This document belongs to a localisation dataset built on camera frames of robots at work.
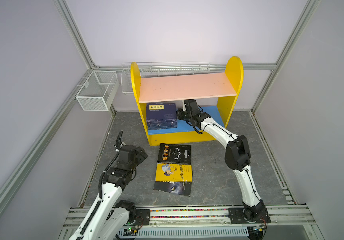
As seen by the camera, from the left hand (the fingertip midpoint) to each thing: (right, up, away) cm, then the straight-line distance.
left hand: (139, 155), depth 79 cm
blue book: (+4, +16, +10) cm, 19 cm away
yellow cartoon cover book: (+18, -12, +7) cm, 22 cm away
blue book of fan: (+10, +25, +13) cm, 30 cm away
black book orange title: (+18, -2, +15) cm, 24 cm away
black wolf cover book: (+23, -19, +4) cm, 30 cm away
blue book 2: (+8, +14, +12) cm, 21 cm away
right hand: (+19, +24, +16) cm, 34 cm away
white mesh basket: (-33, +37, +20) cm, 54 cm away
